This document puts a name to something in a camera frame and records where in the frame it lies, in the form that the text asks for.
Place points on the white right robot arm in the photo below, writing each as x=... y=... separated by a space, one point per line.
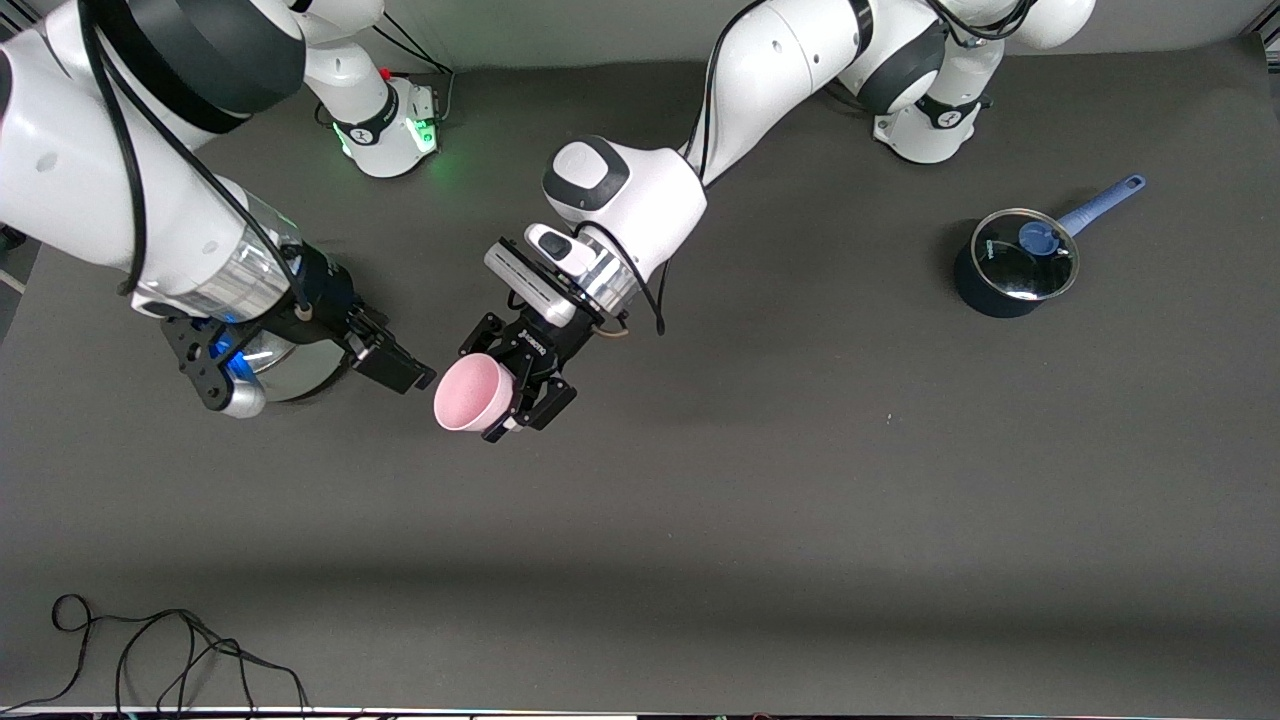
x=60 y=170

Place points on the glass lid with blue knob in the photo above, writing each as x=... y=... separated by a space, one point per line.
x=1020 y=265

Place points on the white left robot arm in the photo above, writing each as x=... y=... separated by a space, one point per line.
x=770 y=70

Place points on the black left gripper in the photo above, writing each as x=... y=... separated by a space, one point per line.
x=543 y=346

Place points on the grey stock pot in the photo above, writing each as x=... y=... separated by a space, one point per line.
x=310 y=375

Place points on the pink cup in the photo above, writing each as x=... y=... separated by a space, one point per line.
x=470 y=395

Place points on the glass lid with tan knob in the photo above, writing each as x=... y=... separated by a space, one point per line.
x=262 y=358

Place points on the dark blue saucepan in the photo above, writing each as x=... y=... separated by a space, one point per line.
x=985 y=295

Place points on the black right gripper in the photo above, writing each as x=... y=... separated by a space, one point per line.
x=327 y=296

